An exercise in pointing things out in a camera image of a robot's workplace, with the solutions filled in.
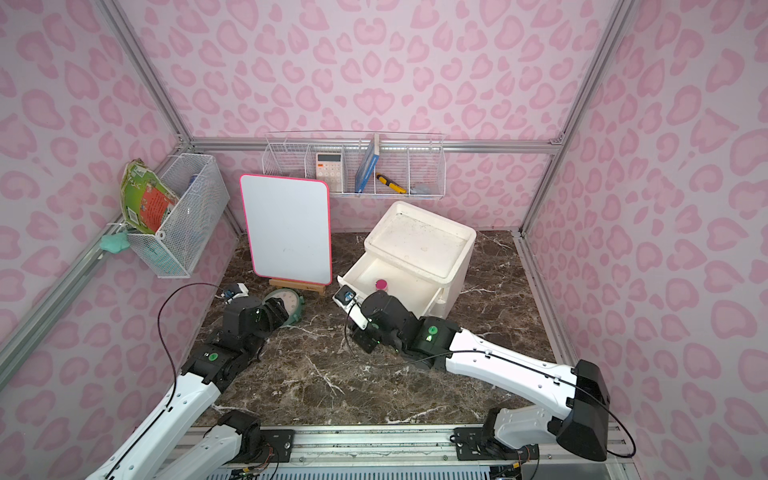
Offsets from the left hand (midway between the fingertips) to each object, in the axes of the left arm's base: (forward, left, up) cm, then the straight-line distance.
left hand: (274, 300), depth 79 cm
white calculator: (+41, -11, +12) cm, 44 cm away
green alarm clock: (+8, +1, -15) cm, 17 cm away
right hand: (-8, -22, +5) cm, 23 cm away
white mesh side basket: (+6, +21, +13) cm, 26 cm away
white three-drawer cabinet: (+10, -38, +5) cm, 40 cm away
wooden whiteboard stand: (+15, +1, -15) cm, 21 cm away
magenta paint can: (+5, -28, 0) cm, 28 cm away
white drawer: (+9, -24, -2) cm, 26 cm away
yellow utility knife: (+39, -32, +7) cm, 51 cm away
